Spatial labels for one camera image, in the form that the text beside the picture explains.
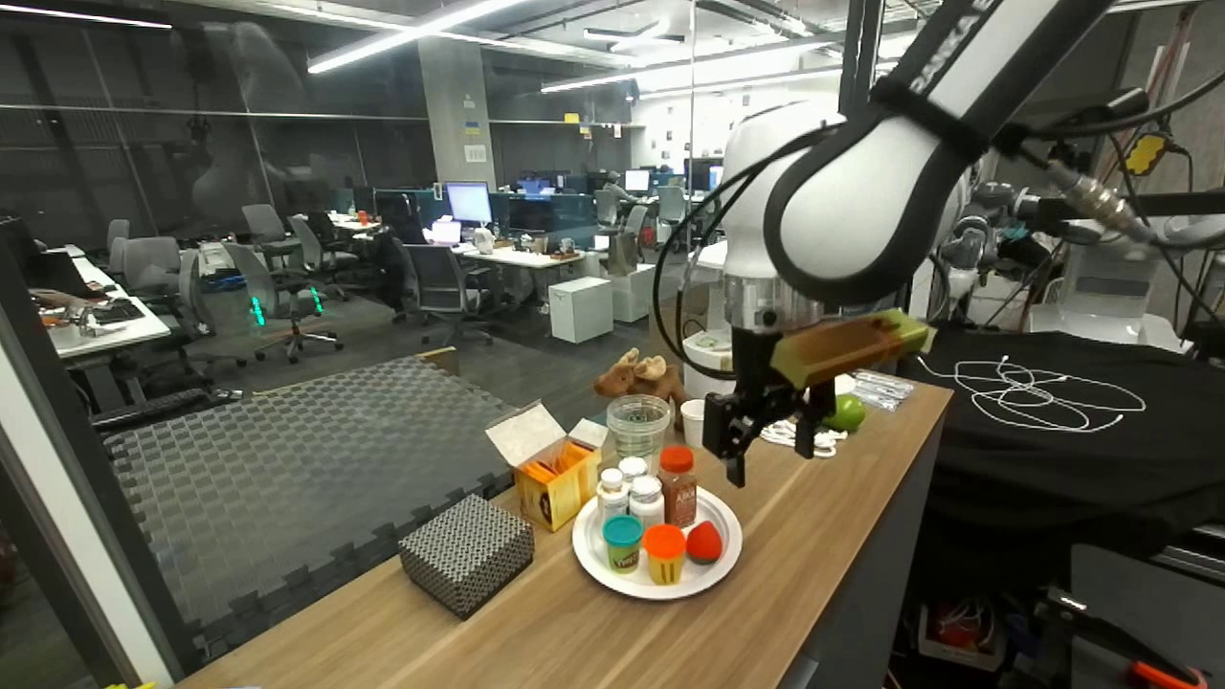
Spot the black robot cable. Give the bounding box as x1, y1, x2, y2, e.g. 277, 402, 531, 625
652, 62, 1225, 388

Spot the black glass wall frame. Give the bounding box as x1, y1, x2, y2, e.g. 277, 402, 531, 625
0, 213, 196, 681

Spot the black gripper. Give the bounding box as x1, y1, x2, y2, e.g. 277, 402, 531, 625
699, 324, 841, 491

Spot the orange handled tool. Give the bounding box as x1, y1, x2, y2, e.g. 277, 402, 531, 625
1120, 656, 1210, 689

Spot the white cabinet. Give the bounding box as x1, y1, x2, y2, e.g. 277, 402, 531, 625
609, 259, 658, 324
546, 270, 616, 348

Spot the black window post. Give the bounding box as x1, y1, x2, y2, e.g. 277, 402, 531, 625
833, 0, 887, 125

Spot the lit computer monitor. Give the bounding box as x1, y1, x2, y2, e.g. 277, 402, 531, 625
445, 179, 493, 231

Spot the long loose white cable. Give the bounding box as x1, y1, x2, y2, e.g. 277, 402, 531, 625
914, 351, 1148, 440

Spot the white pill bottle green label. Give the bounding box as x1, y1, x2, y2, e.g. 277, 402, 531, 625
593, 468, 630, 522

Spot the open yellow tea box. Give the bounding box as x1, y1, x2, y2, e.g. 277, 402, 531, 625
484, 402, 612, 537

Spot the black metal bar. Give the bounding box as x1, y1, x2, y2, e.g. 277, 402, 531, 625
1120, 187, 1225, 222

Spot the grey patterned box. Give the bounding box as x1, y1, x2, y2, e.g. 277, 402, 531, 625
396, 491, 537, 620

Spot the black office chair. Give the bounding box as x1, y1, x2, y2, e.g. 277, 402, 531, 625
398, 241, 493, 348

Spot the black cloth cover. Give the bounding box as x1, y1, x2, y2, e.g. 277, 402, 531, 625
898, 323, 1225, 550

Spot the grey office chair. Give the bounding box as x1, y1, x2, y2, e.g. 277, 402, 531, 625
227, 233, 346, 369

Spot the yellow bottle orange lid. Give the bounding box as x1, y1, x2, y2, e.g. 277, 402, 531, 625
639, 522, 688, 589

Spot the white office desk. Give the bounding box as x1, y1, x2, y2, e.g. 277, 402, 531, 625
32, 244, 175, 388

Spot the white paper plate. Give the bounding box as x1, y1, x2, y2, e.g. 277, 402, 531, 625
570, 481, 748, 606

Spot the small white paper cup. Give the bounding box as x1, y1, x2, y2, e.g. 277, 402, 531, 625
676, 397, 716, 453

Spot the tan wrist camera block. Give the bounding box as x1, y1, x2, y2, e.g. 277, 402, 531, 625
768, 309, 937, 392

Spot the grey foam floor mat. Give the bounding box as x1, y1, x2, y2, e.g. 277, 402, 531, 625
98, 348, 546, 667

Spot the brown moose toy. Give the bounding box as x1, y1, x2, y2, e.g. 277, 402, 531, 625
588, 346, 684, 409

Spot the white indoor planter appliance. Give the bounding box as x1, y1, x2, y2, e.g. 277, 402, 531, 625
676, 241, 768, 407

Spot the spice bottle orange lid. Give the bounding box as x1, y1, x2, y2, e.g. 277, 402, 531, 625
656, 440, 704, 531

